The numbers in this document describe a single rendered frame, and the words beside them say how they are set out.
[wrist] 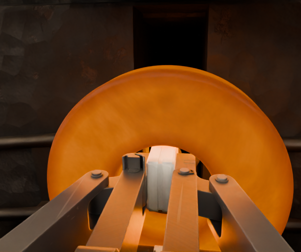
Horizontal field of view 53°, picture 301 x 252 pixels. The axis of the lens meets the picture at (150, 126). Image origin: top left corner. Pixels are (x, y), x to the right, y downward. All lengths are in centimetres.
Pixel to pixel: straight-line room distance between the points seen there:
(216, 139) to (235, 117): 2
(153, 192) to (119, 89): 6
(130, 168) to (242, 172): 7
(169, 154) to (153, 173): 2
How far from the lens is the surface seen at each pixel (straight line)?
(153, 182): 17
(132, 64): 26
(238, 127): 18
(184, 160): 18
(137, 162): 16
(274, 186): 19
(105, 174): 16
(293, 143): 26
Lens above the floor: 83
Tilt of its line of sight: 14 degrees down
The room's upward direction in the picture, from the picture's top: straight up
